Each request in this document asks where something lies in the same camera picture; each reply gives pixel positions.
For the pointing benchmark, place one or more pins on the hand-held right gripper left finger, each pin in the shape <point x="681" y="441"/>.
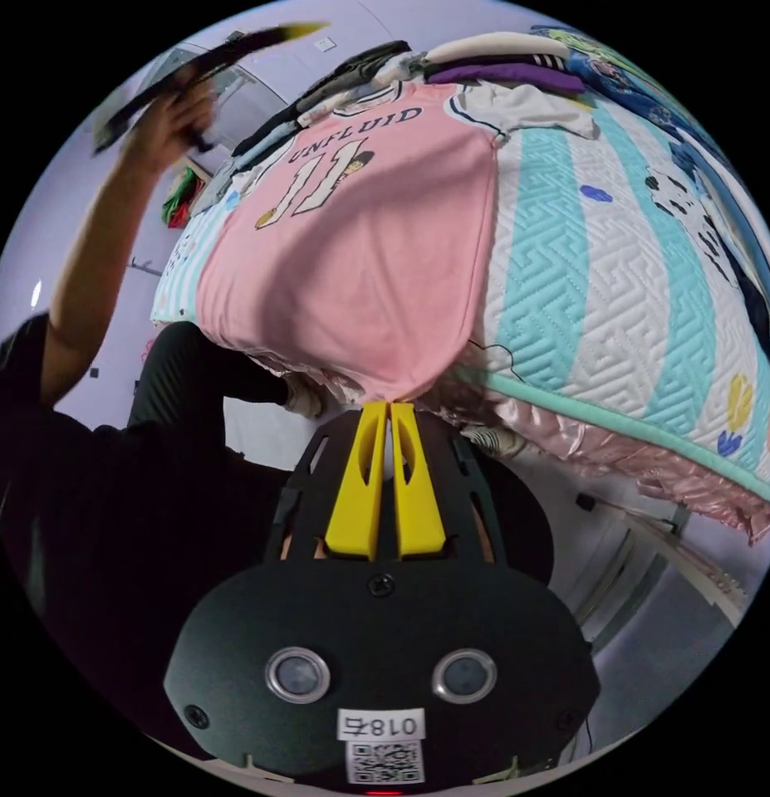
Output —
<point x="358" y="498"/>

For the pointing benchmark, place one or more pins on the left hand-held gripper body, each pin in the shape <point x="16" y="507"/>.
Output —
<point x="149" y="96"/>

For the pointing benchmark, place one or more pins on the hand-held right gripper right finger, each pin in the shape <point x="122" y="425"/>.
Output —
<point x="417" y="498"/>

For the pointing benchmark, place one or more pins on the pink jersey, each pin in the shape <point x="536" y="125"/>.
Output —
<point x="359" y="261"/>

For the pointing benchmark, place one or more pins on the person's left forearm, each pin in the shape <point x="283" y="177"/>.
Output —
<point x="104" y="249"/>

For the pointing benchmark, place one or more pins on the person's left hand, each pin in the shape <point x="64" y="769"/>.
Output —
<point x="173" y="124"/>

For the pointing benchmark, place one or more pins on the pile of clothes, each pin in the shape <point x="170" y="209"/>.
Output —
<point x="503" y="68"/>

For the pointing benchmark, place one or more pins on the person's body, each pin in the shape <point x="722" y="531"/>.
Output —
<point x="98" y="510"/>

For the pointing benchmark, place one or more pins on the bed with striped quilt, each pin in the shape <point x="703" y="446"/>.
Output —
<point x="609" y="261"/>

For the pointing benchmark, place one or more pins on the blue printed blanket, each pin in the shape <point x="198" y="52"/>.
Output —
<point x="683" y="106"/>

